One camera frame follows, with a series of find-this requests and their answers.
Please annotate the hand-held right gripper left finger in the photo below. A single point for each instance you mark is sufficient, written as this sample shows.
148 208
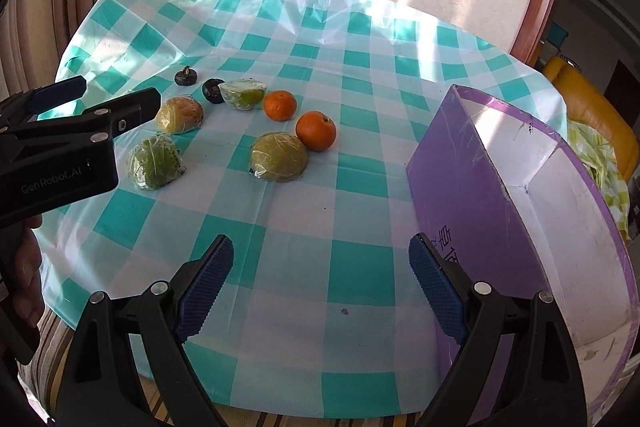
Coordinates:
207 292

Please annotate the green and white cloth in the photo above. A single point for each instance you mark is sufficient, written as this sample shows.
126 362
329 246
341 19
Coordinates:
602 172

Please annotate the large plastic-wrapped green pear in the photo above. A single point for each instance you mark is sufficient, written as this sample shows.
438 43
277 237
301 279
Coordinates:
278 157

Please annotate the small orange mandarin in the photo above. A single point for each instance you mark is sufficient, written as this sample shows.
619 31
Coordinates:
280 105

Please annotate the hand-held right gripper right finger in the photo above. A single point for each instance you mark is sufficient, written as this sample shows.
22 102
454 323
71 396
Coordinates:
435 292

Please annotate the plastic-wrapped bumpy green fruit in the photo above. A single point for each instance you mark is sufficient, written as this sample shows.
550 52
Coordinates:
152 162

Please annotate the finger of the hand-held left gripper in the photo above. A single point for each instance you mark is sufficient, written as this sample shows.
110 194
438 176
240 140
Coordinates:
57 92
130 109

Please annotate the large orange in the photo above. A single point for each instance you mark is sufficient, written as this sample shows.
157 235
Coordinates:
315 131

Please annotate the dark water chestnut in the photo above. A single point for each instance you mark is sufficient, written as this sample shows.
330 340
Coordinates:
212 92
186 77

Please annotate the plastic-wrapped yellow pear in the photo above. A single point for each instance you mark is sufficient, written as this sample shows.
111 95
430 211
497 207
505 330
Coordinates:
179 114

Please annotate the yellow sofa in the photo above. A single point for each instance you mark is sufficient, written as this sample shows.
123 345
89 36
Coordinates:
585 97

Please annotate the person's left hand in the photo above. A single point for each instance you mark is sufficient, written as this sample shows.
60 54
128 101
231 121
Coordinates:
27 272

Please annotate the purple cardboard box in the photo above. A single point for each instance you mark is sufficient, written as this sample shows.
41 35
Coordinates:
450 177

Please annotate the plastic-wrapped green fruit half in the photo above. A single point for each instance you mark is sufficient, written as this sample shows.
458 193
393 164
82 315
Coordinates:
242 93

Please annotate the teal checkered plastic tablecloth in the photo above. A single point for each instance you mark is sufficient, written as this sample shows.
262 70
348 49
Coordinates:
325 57

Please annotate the brown striped cloth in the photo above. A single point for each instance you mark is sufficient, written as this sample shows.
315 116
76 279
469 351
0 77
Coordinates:
55 342

